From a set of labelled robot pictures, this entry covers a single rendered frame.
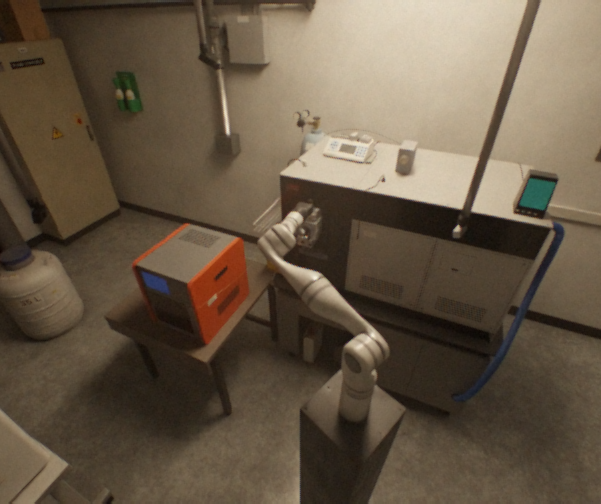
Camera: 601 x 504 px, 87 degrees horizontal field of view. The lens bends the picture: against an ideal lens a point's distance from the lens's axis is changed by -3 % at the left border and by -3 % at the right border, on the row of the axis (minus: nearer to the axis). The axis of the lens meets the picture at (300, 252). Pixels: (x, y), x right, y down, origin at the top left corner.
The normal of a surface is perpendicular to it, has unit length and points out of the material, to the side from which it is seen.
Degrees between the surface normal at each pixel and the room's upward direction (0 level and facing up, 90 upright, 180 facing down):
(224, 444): 0
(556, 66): 90
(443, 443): 0
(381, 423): 0
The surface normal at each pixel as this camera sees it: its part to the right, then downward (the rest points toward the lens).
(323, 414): 0.00, -0.80
